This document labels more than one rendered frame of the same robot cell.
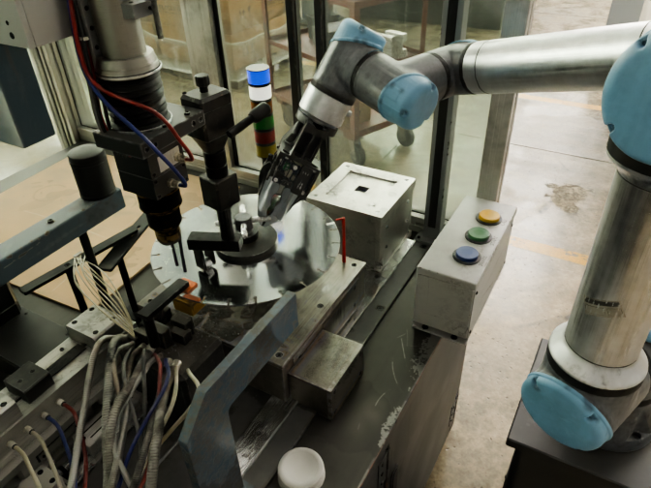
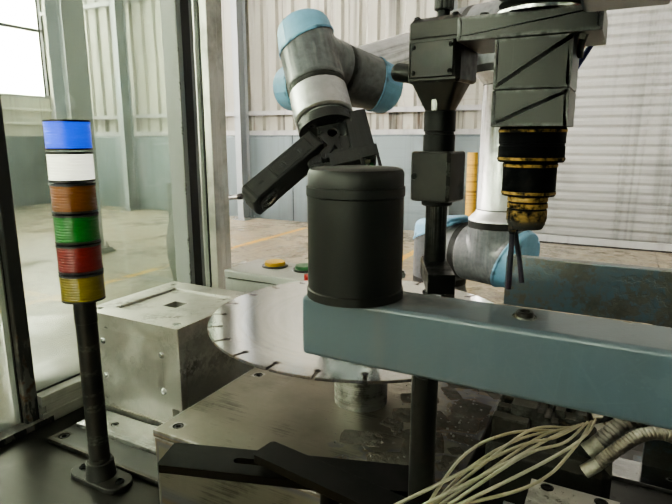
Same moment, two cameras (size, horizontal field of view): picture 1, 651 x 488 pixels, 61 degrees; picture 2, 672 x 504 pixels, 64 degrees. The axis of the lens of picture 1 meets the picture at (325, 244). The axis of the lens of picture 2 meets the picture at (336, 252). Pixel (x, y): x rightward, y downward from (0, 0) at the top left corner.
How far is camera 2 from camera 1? 1.17 m
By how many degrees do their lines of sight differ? 86
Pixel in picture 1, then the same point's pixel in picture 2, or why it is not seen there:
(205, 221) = (294, 344)
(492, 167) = (224, 232)
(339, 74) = (342, 60)
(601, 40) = not seen: hidden behind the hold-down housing
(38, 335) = not seen: outside the picture
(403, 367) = not seen: hidden behind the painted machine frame
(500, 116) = (221, 176)
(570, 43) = (402, 41)
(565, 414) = (530, 251)
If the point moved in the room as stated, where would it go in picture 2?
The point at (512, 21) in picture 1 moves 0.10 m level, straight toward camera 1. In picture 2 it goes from (215, 79) to (266, 77)
